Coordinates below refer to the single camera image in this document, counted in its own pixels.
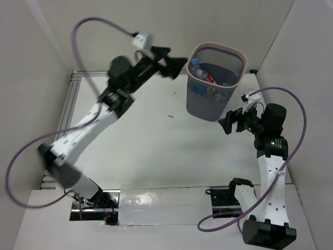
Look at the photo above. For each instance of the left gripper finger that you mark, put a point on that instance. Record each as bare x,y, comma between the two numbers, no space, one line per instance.
159,53
172,67

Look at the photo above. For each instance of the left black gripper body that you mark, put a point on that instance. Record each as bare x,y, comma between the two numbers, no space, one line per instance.
161,63

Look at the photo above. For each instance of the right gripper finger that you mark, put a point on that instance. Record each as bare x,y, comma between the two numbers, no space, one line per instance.
237,115
227,122

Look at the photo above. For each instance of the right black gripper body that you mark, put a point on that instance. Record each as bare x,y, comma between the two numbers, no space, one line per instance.
252,122

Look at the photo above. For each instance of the crushed bottle blue label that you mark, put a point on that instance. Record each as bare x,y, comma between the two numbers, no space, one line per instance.
195,69

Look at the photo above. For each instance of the clear bottle green label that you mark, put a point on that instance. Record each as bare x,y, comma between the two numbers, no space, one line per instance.
219,97

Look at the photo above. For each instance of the red label water bottle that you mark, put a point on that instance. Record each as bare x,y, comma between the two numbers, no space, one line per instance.
209,79

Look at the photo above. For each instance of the small orange juice bottle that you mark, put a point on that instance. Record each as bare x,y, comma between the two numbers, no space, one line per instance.
210,93

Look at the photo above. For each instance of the blue label water bottle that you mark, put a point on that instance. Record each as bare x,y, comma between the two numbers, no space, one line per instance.
227,84

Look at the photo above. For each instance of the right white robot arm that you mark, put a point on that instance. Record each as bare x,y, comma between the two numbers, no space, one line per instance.
267,225

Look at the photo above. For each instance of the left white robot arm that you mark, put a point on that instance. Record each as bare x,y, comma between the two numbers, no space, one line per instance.
61,156

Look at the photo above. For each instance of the grey mesh waste bin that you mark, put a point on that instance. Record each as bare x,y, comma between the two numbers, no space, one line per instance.
223,64

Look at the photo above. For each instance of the silver tape sheet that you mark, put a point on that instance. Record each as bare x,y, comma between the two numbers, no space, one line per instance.
163,206

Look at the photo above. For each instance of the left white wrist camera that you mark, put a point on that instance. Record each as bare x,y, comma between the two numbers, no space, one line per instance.
143,40

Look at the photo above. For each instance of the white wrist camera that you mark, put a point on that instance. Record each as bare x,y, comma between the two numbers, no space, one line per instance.
249,99
143,40

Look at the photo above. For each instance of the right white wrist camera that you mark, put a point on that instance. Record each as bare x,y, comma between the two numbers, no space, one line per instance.
249,99

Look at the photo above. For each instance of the aluminium frame rail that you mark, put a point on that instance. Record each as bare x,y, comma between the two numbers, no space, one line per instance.
68,109

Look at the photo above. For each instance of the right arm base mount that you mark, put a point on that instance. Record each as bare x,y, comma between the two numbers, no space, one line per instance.
223,200

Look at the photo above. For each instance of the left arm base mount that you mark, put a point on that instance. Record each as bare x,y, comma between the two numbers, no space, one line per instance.
105,211

